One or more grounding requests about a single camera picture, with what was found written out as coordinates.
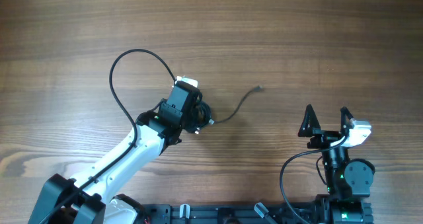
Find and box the black cable with USB-A plug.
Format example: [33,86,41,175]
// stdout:
[188,85,264,135]

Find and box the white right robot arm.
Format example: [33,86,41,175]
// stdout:
[298,104,375,223]

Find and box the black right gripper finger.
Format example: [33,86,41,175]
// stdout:
[298,104,321,137]
[340,106,354,135]

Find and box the black right camera cable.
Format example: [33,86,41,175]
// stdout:
[279,136,350,224]

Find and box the black camera cable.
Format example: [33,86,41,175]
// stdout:
[39,48,178,224]
[279,136,350,224]

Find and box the black left camera cable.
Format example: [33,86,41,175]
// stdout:
[39,48,178,224]

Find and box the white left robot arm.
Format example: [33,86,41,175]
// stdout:
[29,77,202,223]

